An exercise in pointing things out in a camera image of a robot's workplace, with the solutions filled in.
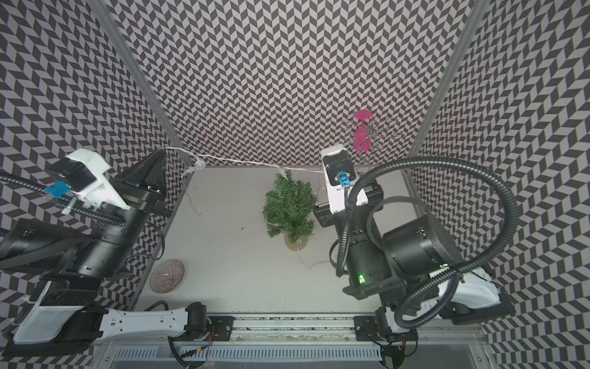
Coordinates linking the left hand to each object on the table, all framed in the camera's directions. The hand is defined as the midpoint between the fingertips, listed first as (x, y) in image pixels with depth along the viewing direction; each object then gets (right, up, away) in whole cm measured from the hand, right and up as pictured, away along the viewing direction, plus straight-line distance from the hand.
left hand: (166, 157), depth 39 cm
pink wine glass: (+50, +17, +67) cm, 85 cm away
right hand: (+30, -2, 0) cm, 30 cm away
